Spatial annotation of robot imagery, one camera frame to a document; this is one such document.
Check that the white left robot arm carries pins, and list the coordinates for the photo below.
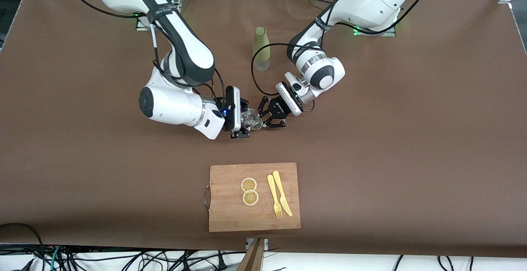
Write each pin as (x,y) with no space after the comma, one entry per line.
(370,3)

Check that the yellow lemon slice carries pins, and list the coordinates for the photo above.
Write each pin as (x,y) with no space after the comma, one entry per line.
(250,198)
(249,184)

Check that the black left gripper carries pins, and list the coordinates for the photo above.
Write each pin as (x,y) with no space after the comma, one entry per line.
(276,110)

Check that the wooden post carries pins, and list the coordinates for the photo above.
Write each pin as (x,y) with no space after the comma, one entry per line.
(252,258)

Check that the yellow plastic fork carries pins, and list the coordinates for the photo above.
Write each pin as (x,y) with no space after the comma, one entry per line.
(273,192)

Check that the small metal bracket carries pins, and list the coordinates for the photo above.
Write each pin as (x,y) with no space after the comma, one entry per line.
(249,242)

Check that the wooden cutting board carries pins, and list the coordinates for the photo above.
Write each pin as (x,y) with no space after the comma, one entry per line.
(230,213)

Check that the yellow plastic knife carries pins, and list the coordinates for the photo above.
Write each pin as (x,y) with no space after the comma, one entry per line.
(281,192)

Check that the small clear glass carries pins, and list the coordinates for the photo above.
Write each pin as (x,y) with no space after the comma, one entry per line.
(249,119)

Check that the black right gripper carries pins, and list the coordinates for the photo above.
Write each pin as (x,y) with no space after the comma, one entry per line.
(243,107)

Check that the green sleeved glass bottle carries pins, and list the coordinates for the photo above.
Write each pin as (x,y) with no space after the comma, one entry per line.
(261,44)

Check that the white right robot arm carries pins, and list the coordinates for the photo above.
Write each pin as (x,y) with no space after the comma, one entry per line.
(181,44)

